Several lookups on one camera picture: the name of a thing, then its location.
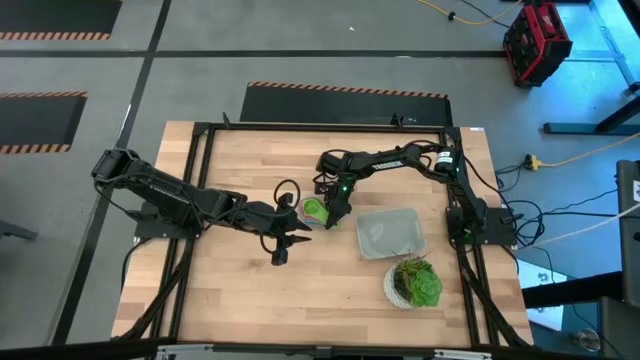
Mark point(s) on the teal measuring cup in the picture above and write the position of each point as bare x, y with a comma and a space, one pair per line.
312, 221

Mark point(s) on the black cabinet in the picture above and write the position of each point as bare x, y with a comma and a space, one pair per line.
629, 225

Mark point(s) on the grey furniture leg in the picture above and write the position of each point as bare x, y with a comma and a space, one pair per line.
15, 231

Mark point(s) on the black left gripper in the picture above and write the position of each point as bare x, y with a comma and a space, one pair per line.
265, 220

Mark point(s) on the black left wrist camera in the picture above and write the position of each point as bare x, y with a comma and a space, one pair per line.
280, 257

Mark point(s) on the red and black toolbox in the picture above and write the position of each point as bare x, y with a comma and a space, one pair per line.
537, 42

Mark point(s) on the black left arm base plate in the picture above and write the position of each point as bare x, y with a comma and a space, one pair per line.
150, 227

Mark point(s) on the white plastic basket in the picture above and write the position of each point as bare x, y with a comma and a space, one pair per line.
390, 232

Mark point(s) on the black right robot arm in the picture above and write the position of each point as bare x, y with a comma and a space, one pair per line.
390, 164

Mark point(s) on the white faceted plant pot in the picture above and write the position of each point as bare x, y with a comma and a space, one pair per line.
392, 292

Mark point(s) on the pink measuring cup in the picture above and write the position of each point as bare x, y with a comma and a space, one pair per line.
302, 214

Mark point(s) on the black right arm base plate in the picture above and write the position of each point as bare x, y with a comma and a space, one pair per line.
500, 225

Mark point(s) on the white floor sheet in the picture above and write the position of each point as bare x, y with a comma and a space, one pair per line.
532, 277

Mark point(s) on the black table frame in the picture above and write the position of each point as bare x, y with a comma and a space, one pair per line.
325, 128

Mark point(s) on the green measuring cup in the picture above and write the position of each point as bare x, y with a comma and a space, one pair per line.
315, 209

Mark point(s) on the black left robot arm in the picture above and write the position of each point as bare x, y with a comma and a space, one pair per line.
165, 192

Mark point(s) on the black mat with orange stripes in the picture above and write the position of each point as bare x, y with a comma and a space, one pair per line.
345, 107
40, 122
55, 17

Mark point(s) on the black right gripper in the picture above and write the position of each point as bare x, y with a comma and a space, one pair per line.
337, 175

